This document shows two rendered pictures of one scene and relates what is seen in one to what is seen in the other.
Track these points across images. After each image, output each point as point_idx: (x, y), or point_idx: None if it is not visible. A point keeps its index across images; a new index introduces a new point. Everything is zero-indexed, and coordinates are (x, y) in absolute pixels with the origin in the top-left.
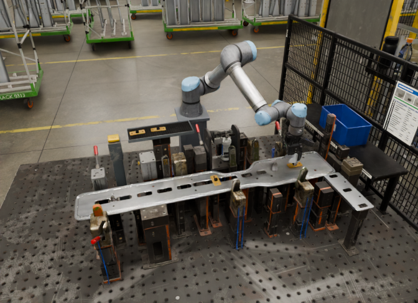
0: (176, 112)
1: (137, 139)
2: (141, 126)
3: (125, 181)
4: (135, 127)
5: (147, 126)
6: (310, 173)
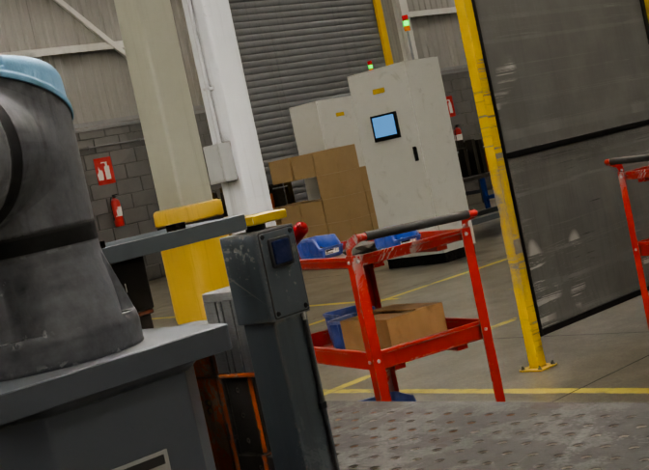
0: (164, 327)
1: (140, 236)
2: (186, 228)
3: (272, 453)
4: (211, 224)
5: (163, 238)
6: None
